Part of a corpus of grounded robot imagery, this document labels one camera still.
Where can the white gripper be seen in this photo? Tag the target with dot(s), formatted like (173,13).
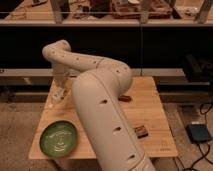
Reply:
(61,75)

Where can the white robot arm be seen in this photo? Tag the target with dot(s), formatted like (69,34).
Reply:
(95,94)

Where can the brown block behind arm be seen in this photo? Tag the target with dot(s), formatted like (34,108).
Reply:
(125,98)

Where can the green ceramic bowl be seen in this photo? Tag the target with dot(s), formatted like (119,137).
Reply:
(58,139)

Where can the long background workbench shelf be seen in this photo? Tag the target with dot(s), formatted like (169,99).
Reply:
(107,13)

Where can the wooden table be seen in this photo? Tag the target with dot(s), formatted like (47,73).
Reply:
(144,109)

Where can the small brown wooden block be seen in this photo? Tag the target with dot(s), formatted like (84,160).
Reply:
(141,131)

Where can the black foot pedal box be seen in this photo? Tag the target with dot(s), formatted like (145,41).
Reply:
(198,133)

